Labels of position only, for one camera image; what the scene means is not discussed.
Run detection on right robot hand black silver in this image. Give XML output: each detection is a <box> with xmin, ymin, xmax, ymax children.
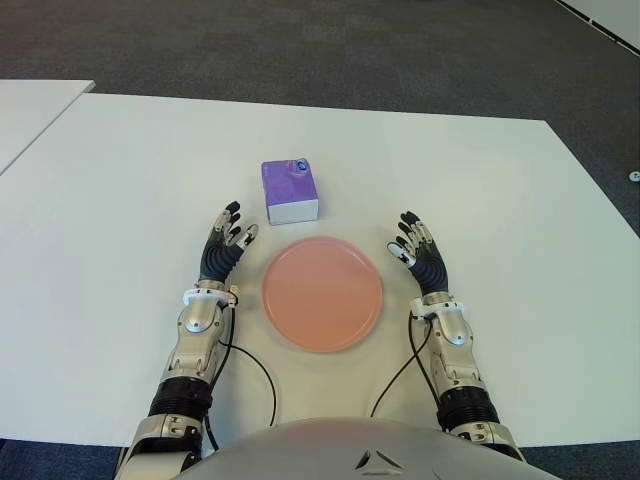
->
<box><xmin>385</xmin><ymin>210</ymin><xmax>453</xmax><ymax>297</ymax></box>

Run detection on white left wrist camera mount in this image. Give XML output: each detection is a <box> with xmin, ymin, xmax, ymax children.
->
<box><xmin>182</xmin><ymin>288</ymin><xmax>239</xmax><ymax>306</ymax></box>

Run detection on purple tissue paper pack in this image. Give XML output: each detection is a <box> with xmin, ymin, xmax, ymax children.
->
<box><xmin>260</xmin><ymin>158</ymin><xmax>321</xmax><ymax>226</ymax></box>

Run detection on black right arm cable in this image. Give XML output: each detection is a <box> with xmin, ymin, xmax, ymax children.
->
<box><xmin>368</xmin><ymin>309</ymin><xmax>436</xmax><ymax>419</ymax></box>

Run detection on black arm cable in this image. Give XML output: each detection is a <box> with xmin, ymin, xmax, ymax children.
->
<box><xmin>368</xmin><ymin>309</ymin><xmax>436</xmax><ymax>419</ymax></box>
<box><xmin>202</xmin><ymin>285</ymin><xmax>279</xmax><ymax>449</ymax></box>

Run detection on silver robot torso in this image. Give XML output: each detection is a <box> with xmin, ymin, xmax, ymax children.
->
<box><xmin>172</xmin><ymin>418</ymin><xmax>544</xmax><ymax>480</ymax></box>

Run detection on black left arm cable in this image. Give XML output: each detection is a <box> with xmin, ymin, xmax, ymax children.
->
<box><xmin>202</xmin><ymin>285</ymin><xmax>279</xmax><ymax>449</ymax></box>

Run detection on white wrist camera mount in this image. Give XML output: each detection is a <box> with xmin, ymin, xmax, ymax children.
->
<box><xmin>409</xmin><ymin>298</ymin><xmax>466</xmax><ymax>319</ymax></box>
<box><xmin>182</xmin><ymin>288</ymin><xmax>239</xmax><ymax>306</ymax></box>

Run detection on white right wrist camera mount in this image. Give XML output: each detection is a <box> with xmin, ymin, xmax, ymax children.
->
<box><xmin>409</xmin><ymin>298</ymin><xmax>466</xmax><ymax>319</ymax></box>

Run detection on pink round plate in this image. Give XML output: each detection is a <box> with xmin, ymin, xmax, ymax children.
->
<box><xmin>260</xmin><ymin>235</ymin><xmax>385</xmax><ymax>355</ymax></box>

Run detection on white neighbouring table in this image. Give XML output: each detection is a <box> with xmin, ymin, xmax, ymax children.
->
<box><xmin>0</xmin><ymin>79</ymin><xmax>96</xmax><ymax>176</ymax></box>

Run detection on left robot hand black silver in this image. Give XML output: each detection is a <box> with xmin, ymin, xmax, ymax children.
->
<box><xmin>198</xmin><ymin>200</ymin><xmax>260</xmax><ymax>285</ymax></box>

